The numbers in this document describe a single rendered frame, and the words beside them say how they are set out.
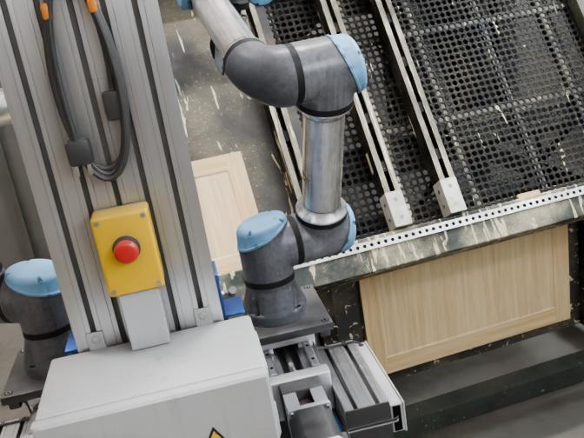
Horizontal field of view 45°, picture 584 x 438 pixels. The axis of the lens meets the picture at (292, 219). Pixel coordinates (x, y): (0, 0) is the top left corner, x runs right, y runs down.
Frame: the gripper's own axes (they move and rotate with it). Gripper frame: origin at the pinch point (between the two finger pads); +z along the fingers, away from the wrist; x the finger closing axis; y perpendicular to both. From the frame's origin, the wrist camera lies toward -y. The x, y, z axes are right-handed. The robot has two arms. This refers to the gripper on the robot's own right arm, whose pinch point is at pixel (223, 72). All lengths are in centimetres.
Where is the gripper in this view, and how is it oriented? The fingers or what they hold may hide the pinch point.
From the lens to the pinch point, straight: 188.4
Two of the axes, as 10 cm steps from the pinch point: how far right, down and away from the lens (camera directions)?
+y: 0.5, -6.8, 7.3
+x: -9.8, -1.9, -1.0
